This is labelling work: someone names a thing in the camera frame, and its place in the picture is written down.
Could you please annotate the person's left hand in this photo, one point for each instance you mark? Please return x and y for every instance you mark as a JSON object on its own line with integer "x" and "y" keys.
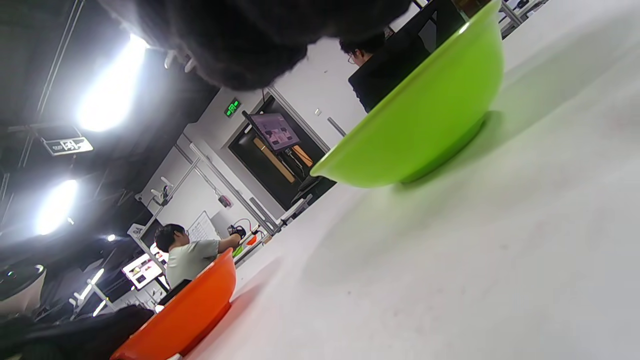
{"x": 75, "y": 335}

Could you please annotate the person's right hand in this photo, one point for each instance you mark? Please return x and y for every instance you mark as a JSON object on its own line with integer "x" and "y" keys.
{"x": 250, "y": 40}

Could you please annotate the black white handheld controller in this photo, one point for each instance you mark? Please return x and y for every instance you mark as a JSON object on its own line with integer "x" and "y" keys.
{"x": 20, "y": 287}

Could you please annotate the orange plastic bowl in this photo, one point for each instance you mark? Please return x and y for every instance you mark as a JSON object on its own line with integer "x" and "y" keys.
{"x": 252, "y": 240}
{"x": 190, "y": 310}

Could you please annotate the green plastic bowl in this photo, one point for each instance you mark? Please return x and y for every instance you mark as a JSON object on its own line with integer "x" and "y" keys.
{"x": 425, "y": 115}
{"x": 238, "y": 250}

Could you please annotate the green exit sign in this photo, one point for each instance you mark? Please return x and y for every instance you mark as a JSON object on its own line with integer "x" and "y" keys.
{"x": 232, "y": 108}

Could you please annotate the lit desk monitor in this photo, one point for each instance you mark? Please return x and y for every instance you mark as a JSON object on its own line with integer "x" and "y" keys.
{"x": 142, "y": 271}

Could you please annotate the tilted mounted monitor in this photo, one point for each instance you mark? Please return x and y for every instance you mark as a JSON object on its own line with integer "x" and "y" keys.
{"x": 275, "y": 131}

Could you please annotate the bright ceiling light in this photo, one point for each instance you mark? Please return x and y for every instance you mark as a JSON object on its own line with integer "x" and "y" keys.
{"x": 112, "y": 80}
{"x": 55, "y": 207}

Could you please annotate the black double door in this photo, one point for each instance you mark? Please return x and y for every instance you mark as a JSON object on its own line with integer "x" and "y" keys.
{"x": 270, "y": 170}

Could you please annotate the black office chair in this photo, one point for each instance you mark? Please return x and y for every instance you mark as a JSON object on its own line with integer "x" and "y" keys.
{"x": 395, "y": 70}

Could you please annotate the whiteboard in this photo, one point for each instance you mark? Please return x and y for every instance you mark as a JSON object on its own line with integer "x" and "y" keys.
{"x": 202, "y": 227}

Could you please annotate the hanging ceiling sign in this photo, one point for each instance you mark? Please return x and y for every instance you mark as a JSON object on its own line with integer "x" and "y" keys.
{"x": 67, "y": 145}

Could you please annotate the red wall alarm box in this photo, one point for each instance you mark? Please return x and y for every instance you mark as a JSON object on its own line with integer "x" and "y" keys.
{"x": 225, "y": 201}

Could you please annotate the white mounted camera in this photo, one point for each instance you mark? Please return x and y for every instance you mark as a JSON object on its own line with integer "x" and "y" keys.
{"x": 162, "y": 192}

